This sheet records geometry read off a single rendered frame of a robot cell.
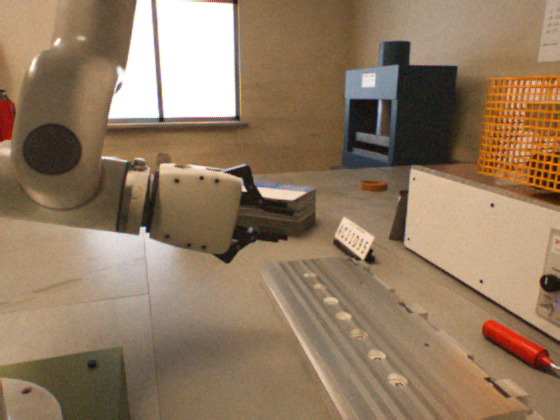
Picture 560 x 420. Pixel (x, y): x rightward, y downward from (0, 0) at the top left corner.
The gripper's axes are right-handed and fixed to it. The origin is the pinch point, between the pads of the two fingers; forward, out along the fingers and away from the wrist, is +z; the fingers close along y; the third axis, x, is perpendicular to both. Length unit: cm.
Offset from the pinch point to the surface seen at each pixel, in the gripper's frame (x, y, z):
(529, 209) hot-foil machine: 0.3, -7.9, 39.1
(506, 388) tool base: 18.5, 10.3, 24.7
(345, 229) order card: -37.6, 8.7, 29.9
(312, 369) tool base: 7.4, 16.4, 7.0
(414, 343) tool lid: 8.8, 11.1, 19.4
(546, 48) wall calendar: -146, -81, 174
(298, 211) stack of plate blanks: -47, 8, 21
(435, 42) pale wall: -238, -92, 166
